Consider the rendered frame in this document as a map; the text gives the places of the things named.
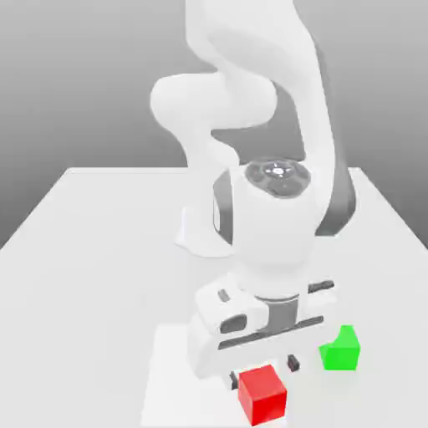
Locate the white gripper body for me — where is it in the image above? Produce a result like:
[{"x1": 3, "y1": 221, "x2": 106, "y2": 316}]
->
[{"x1": 186, "y1": 288, "x2": 341, "y2": 381}]

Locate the small red cube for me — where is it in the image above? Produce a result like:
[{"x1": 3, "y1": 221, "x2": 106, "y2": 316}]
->
[{"x1": 237, "y1": 364, "x2": 288, "y2": 427}]

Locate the small green cube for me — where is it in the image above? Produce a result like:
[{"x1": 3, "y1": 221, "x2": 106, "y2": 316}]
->
[{"x1": 318, "y1": 324, "x2": 362, "y2": 371}]

